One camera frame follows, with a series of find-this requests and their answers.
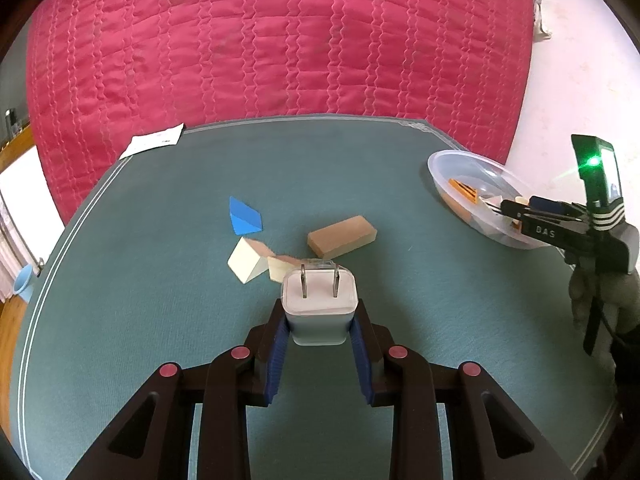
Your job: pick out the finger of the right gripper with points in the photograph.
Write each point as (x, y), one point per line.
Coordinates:
(541, 204)
(516, 211)

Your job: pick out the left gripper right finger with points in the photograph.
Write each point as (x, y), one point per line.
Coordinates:
(440, 411)

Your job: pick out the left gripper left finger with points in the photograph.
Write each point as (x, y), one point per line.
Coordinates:
(150, 437)

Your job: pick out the orange wooden block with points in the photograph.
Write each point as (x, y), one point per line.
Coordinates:
(465, 190)

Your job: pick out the clear plastic bowl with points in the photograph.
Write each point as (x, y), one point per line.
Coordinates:
(473, 187)

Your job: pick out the white usb charger plug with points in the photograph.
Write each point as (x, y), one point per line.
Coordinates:
(319, 300)

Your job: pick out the natural wooden triangle block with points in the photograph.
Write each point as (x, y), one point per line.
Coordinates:
(249, 259)

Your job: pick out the natural wooden cube block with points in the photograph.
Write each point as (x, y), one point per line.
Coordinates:
(280, 265)

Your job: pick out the blue wooden wedge block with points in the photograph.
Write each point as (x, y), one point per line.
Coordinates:
(244, 219)

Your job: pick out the brown wooden block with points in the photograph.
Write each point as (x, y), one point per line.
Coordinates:
(342, 237)

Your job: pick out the yellow wooden block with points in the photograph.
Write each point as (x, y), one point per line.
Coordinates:
(460, 210)

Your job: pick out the light blue cup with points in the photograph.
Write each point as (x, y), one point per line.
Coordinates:
(24, 283)

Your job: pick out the white paper card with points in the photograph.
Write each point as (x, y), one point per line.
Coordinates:
(159, 139)

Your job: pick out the white curtain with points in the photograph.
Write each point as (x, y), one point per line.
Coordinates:
(14, 253)

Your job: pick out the red quilted blanket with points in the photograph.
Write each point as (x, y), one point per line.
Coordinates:
(99, 72)

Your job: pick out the wooden window frame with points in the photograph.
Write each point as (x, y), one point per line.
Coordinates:
(20, 139)

